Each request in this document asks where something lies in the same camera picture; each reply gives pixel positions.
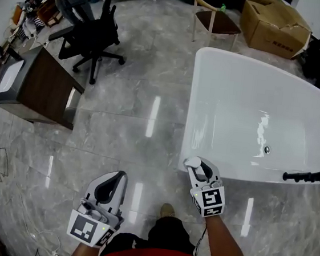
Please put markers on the white bathtub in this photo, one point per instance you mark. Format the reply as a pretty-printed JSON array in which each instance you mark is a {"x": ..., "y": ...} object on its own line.
[{"x": 233, "y": 90}]

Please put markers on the person's brown shoe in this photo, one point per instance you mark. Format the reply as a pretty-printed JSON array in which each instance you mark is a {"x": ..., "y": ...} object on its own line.
[{"x": 168, "y": 210}]

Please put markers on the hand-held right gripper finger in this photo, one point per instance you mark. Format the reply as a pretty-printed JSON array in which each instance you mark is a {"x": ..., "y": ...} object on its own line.
[
  {"x": 196, "y": 176},
  {"x": 211, "y": 170}
]

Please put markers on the person's left forearm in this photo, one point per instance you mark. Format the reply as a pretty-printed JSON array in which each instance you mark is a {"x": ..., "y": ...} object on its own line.
[{"x": 82, "y": 255}]

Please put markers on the black office chair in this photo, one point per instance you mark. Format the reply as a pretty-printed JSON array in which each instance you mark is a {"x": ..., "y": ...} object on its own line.
[{"x": 99, "y": 31}]

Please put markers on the metal bathtub drain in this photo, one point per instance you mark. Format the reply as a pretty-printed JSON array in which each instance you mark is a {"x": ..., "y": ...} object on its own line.
[{"x": 267, "y": 149}]

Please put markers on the black bathtub faucet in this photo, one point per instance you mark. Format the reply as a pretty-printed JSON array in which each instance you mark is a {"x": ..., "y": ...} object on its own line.
[{"x": 306, "y": 177}]

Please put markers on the small wooden crate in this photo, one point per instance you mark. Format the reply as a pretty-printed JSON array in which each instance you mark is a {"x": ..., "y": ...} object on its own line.
[{"x": 48, "y": 11}]

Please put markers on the person's right forearm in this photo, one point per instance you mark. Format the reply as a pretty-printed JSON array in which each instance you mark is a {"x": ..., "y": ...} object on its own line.
[{"x": 228, "y": 250}]

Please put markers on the dark wooden sink cabinet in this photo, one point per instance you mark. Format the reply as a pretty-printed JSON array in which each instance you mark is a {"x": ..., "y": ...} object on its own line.
[{"x": 47, "y": 86}]

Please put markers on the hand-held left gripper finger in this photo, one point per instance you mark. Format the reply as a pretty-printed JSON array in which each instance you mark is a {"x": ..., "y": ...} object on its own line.
[
  {"x": 121, "y": 192},
  {"x": 103, "y": 187}
]

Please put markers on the green bottle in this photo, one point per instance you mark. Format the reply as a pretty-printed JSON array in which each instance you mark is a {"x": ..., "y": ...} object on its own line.
[{"x": 223, "y": 7}]

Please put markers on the wooden chair with dark seat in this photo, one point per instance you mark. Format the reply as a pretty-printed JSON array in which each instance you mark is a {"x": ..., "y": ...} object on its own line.
[{"x": 218, "y": 22}]

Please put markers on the large cardboard box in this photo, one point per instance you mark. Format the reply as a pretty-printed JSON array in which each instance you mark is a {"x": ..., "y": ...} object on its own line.
[{"x": 271, "y": 28}]

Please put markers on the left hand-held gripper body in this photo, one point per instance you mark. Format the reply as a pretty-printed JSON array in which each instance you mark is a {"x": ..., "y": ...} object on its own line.
[{"x": 92, "y": 226}]

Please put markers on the person's black shorts leg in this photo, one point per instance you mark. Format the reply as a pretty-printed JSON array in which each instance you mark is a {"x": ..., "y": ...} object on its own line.
[{"x": 168, "y": 234}]

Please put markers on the striped cloth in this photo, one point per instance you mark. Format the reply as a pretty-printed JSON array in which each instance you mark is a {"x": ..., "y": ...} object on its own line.
[{"x": 30, "y": 28}]

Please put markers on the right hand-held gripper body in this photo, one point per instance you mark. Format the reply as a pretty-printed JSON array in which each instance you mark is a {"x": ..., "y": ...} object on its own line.
[{"x": 209, "y": 200}]

